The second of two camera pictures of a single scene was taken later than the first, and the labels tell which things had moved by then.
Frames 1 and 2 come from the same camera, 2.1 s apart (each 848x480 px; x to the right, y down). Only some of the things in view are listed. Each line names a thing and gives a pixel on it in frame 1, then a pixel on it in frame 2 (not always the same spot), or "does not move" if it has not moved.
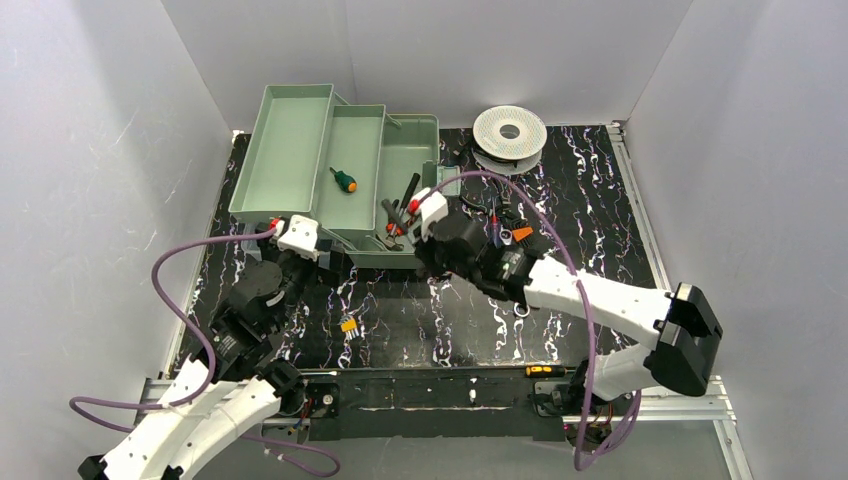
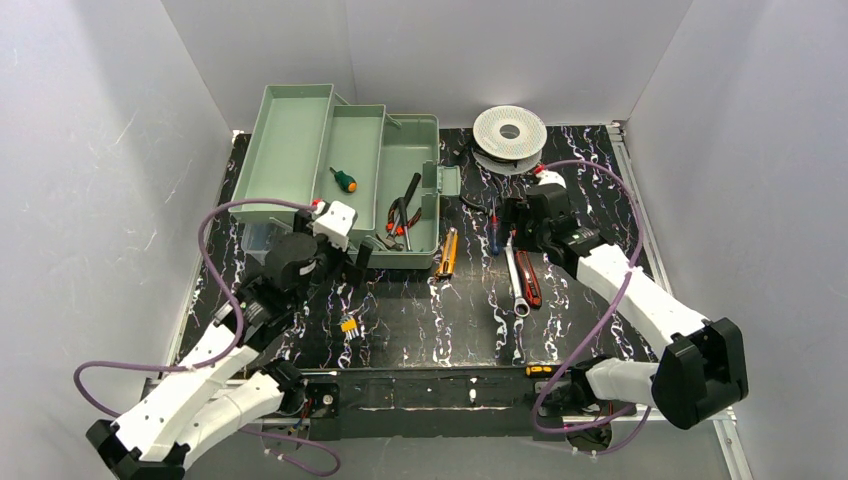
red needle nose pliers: (392, 228) does not move
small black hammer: (394, 215) → (403, 217)
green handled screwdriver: (346, 182) does not move
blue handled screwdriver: (495, 229) does not move
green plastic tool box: (320, 171) does not move
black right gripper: (424, 241) → (519, 221)
